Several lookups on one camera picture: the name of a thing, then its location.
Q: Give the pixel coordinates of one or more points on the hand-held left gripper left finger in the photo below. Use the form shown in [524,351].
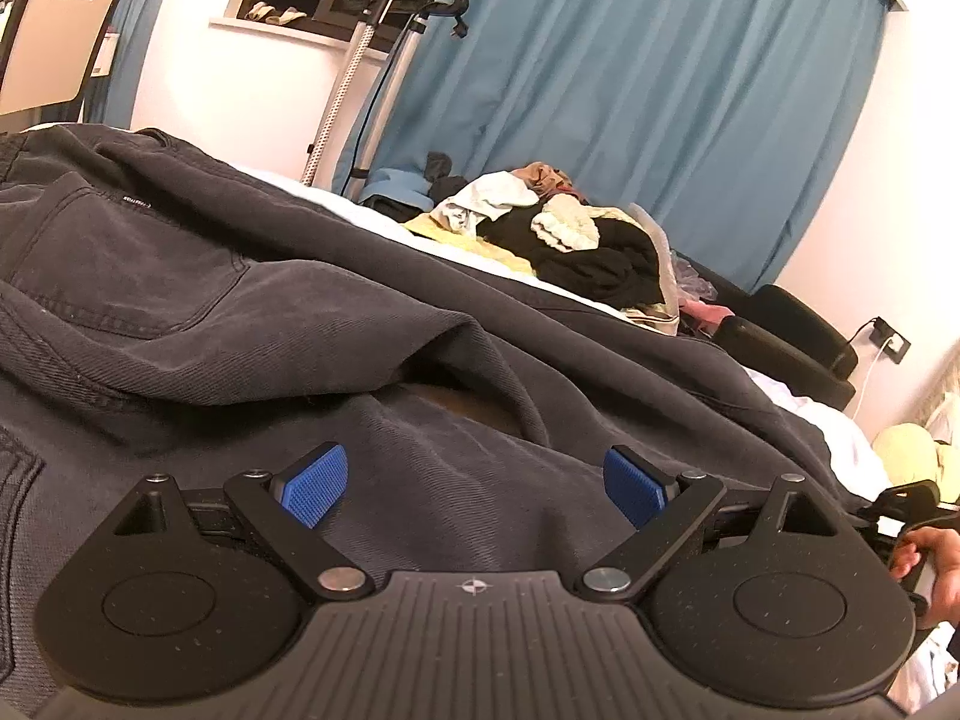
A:
[319,484]

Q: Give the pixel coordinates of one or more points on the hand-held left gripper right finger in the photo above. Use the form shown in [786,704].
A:
[634,484]

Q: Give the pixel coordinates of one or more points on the dark grey jeans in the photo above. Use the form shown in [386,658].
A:
[315,315]

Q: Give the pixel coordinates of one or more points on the pile of mixed clothes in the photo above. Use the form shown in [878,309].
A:
[592,247]

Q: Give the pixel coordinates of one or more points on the person's right hand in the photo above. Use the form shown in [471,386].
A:
[941,562]

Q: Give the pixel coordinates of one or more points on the pale yellow cloth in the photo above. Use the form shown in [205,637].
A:
[919,454]

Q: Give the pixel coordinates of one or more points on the white bed sheet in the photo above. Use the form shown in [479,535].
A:
[825,427]

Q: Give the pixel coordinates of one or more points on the black armchair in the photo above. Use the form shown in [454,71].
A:
[787,337]

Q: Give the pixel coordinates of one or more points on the blue curtain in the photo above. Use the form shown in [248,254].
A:
[131,30]
[637,67]

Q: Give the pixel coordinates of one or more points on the garment steamer stand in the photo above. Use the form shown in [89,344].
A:
[352,67]

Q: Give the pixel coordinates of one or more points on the beige gloves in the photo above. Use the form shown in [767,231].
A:
[274,13]

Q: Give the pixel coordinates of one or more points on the light wooden chair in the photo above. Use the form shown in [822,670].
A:
[52,37]

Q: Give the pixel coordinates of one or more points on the wall socket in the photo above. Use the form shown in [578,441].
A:
[896,345]

